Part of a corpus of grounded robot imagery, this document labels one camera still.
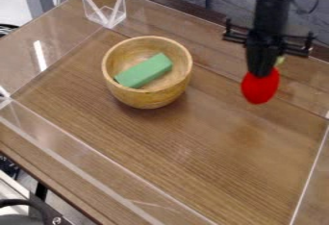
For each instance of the red plush strawberry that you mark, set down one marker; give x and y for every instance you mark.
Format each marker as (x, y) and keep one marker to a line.
(259, 89)

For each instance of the light wooden bowl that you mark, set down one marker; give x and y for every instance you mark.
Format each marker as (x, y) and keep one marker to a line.
(163, 90)

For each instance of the clear acrylic tray enclosure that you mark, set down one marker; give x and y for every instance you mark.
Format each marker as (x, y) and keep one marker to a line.
(207, 161)

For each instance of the green rectangular block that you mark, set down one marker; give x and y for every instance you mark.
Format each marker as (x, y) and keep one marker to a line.
(144, 72)

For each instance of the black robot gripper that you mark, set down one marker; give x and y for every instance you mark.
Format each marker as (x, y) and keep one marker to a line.
(267, 38)

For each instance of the black bracket with cable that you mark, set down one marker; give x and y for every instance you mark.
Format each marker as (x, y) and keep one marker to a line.
(40, 213)

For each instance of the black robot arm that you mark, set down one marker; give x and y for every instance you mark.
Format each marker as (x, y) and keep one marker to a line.
(268, 39)

